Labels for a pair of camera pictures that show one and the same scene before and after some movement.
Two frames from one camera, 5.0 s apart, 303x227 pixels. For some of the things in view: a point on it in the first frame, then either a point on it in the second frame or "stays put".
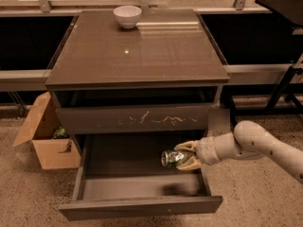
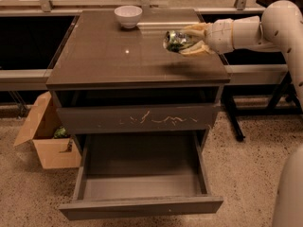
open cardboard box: (39, 127) stays put
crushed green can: (171, 158) to (175, 41)
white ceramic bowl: (128, 16) stays put
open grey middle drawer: (120, 175) stays put
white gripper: (205, 150) to (220, 35)
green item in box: (60, 133) stays put
